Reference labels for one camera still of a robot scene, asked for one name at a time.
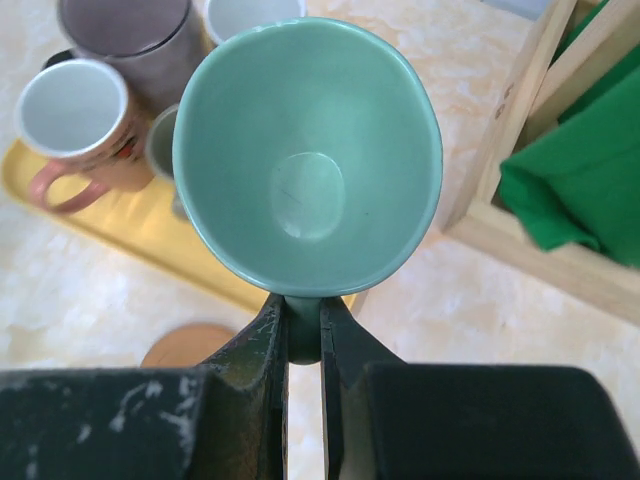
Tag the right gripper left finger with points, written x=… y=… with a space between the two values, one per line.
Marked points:
x=224 y=418

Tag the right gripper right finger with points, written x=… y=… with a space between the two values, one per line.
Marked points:
x=385 y=418

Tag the light wooden coaster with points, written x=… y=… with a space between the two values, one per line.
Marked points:
x=187 y=345

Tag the teal mug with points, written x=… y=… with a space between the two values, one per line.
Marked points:
x=309 y=159

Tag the pink mug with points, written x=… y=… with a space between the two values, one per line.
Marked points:
x=81 y=115

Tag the yellow tray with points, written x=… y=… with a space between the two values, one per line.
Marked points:
x=140 y=225

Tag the small olive mug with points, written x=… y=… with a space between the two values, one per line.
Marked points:
x=158 y=152

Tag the green shirt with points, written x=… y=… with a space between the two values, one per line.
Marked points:
x=580 y=183

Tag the wooden rack base tray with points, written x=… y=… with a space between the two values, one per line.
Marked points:
x=571 y=46

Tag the purple mug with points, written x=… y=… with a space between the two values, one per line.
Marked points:
x=156 y=45

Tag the grey-white mug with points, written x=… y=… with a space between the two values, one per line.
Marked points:
x=224 y=19

